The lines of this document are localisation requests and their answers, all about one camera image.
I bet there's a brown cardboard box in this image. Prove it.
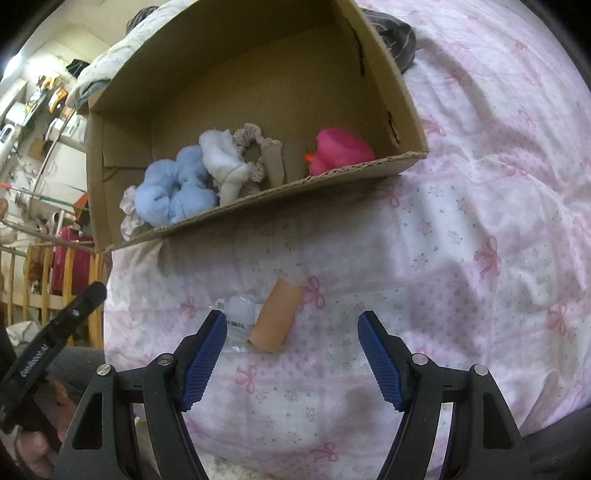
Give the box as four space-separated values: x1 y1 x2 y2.
86 1 429 251

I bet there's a clear plastic labelled bag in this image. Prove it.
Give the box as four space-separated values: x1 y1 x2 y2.
214 294 259 353

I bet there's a beige small sock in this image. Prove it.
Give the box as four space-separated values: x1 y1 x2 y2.
260 138 286 188

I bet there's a pink rubber toy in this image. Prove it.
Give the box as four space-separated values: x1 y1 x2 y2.
304 127 376 176

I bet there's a white sock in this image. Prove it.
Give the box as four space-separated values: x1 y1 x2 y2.
199 130 250 206

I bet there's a beige lace scrunchie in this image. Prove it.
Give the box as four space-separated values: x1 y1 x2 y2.
232 123 273 198

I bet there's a wooden stair railing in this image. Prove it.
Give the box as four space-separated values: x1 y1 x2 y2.
1 211 111 326

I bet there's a dark striped cloth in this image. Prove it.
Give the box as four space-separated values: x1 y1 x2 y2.
362 8 417 74

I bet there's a pink patterned quilt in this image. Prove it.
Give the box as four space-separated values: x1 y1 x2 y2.
105 1 590 479

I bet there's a cream white scrunchie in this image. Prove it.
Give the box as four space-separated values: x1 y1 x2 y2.
119 186 145 241

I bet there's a light blue fluffy scrunchie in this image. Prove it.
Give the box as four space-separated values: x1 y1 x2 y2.
134 145 218 228

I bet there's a white floral duvet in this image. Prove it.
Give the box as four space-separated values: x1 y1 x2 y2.
66 1 193 112

